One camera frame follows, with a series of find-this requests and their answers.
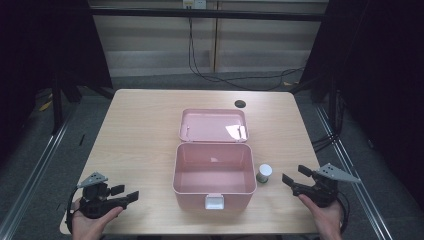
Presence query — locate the black curtain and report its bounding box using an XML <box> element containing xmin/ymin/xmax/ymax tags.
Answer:
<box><xmin>289</xmin><ymin>0</ymin><xmax>424</xmax><ymax>204</ymax></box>
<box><xmin>0</xmin><ymin>0</ymin><xmax>113</xmax><ymax>164</ymax></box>

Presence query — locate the yellow floor tape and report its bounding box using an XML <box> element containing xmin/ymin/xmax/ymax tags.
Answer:
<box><xmin>38</xmin><ymin>94</ymin><xmax>54</xmax><ymax>112</ymax></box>

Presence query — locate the black floor cable bundle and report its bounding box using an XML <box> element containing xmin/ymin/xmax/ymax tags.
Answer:
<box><xmin>311</xmin><ymin>132</ymin><xmax>338</xmax><ymax>154</ymax></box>

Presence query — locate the white wall power outlet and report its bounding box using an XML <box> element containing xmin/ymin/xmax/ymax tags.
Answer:
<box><xmin>182</xmin><ymin>0</ymin><xmax>208</xmax><ymax>10</ymax></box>

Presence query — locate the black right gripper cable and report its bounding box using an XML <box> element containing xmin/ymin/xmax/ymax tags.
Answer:
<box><xmin>335</xmin><ymin>191</ymin><xmax>351</xmax><ymax>234</ymax></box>

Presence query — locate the black horizontal metal bar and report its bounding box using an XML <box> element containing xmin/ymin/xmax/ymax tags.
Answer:
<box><xmin>89</xmin><ymin>7</ymin><xmax>329</xmax><ymax>23</ymax></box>

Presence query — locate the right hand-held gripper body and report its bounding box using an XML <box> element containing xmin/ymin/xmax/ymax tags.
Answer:
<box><xmin>291</xmin><ymin>162</ymin><xmax>362</xmax><ymax>208</ymax></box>

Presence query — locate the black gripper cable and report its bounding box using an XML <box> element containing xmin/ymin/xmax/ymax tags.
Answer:
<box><xmin>335</xmin><ymin>191</ymin><xmax>351</xmax><ymax>234</ymax></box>
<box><xmin>65</xmin><ymin>187</ymin><xmax>83</xmax><ymax>235</ymax></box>

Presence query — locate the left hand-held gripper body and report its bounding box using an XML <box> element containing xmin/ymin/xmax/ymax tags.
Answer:
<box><xmin>76</xmin><ymin>171</ymin><xmax>118</xmax><ymax>220</ymax></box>

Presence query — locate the small white-capped bottle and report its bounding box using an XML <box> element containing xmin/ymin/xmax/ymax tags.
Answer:
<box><xmin>255</xmin><ymin>163</ymin><xmax>274</xmax><ymax>184</ymax></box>

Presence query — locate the person's right hand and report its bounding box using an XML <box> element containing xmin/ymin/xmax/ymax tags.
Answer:
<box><xmin>297</xmin><ymin>193</ymin><xmax>344</xmax><ymax>240</ymax></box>

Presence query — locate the metal floor rail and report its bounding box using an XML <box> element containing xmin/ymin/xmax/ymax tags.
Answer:
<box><xmin>0</xmin><ymin>108</ymin><xmax>79</xmax><ymax>240</ymax></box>
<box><xmin>314</xmin><ymin>103</ymin><xmax>396</xmax><ymax>240</ymax></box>

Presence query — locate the pink plastic box with lid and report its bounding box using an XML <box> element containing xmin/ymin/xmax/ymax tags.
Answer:
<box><xmin>171</xmin><ymin>107</ymin><xmax>258</xmax><ymax>212</ymax></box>

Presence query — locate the person's left hand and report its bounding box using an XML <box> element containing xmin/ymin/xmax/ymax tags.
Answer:
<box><xmin>71</xmin><ymin>198</ymin><xmax>125</xmax><ymax>240</ymax></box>

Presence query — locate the black wall cable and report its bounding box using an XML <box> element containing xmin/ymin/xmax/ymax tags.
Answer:
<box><xmin>187</xmin><ymin>17</ymin><xmax>305</xmax><ymax>92</ymax></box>

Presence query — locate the black metal stand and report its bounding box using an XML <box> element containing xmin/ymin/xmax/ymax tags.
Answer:
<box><xmin>50</xmin><ymin>75</ymin><xmax>65</xmax><ymax>136</ymax></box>

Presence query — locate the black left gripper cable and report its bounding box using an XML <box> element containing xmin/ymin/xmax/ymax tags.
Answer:
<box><xmin>65</xmin><ymin>187</ymin><xmax>83</xmax><ymax>235</ymax></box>

